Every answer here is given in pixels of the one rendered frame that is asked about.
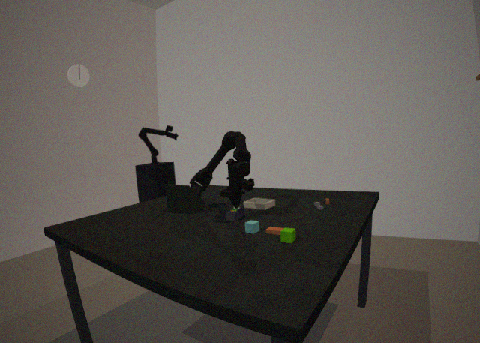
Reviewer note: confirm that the orange flat bar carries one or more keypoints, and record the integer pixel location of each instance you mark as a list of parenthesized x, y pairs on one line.
[(274, 230)]

